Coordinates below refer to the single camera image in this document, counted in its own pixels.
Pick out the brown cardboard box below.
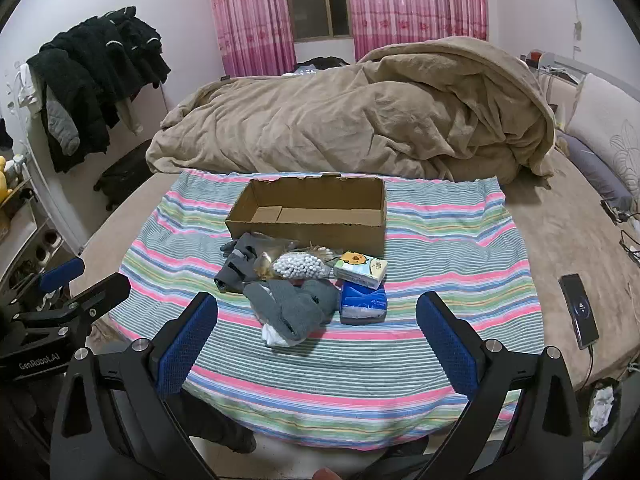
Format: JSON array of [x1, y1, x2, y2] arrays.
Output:
[[225, 172, 388, 261]]

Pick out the grey quilted garment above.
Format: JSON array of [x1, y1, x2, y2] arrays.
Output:
[[46, 100, 81, 157]]

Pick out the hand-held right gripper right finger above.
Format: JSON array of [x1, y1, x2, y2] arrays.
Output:
[[416, 291, 586, 480]]

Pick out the pink floral curtain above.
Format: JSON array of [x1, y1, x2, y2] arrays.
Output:
[[206, 0, 297, 78], [342, 0, 488, 61]]

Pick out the black smartphone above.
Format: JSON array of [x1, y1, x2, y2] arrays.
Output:
[[558, 273, 600, 351]]

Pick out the white hanging garment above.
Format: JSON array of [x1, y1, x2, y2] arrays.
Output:
[[14, 62, 43, 111]]

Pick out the bed with beige sheet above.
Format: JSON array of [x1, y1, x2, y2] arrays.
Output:
[[70, 145, 640, 396]]

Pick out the white patterned pillow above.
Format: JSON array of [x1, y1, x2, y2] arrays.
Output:
[[565, 72, 640, 196]]

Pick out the cartoon print tissue pack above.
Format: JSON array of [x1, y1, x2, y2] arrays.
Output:
[[332, 251, 388, 290]]

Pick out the white bed headboard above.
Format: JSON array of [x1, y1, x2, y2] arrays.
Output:
[[540, 51, 626, 133]]

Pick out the yellow plush toy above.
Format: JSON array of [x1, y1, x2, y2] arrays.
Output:
[[0, 156, 23, 206]]

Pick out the dark grey glove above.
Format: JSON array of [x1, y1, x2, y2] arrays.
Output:
[[215, 232, 273, 293]]

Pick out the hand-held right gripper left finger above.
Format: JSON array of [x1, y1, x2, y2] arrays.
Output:
[[50, 291, 221, 480]]

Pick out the clear bag of brown bits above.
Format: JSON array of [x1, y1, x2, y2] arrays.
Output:
[[250, 252, 277, 281]]

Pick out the black suitcase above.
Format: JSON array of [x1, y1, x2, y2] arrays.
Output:
[[94, 147, 156, 211]]

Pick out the trash bin with white bag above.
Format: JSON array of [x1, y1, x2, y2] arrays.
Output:
[[580, 377, 623, 443]]

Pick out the black phone cable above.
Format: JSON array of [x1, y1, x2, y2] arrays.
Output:
[[582, 342, 599, 391]]

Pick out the window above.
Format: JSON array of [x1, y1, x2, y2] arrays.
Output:
[[282, 0, 353, 43]]

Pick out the clear bag of white beads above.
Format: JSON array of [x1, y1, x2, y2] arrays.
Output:
[[270, 251, 333, 281]]

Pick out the blue tissue pack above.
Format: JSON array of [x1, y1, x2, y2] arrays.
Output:
[[339, 280, 388, 326]]

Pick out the striped cloth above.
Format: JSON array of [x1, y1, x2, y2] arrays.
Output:
[[107, 169, 543, 448]]

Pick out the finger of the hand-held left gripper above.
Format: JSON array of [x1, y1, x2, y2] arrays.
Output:
[[15, 273, 132, 337], [10, 256, 86, 307]]

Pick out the storage shelf rack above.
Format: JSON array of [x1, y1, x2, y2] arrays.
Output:
[[0, 187, 86, 311]]

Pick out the dark bag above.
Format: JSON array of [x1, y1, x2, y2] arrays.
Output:
[[292, 57, 351, 78]]

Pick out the grey fleece sock pair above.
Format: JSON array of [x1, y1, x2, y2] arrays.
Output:
[[242, 279, 340, 346]]

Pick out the beige blanket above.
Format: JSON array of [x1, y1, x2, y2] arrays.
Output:
[[145, 35, 557, 184]]

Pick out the grey pillow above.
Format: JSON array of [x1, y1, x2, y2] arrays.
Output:
[[557, 132, 633, 211]]

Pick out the black jackets on rack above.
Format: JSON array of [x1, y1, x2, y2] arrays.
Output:
[[26, 6, 172, 173]]

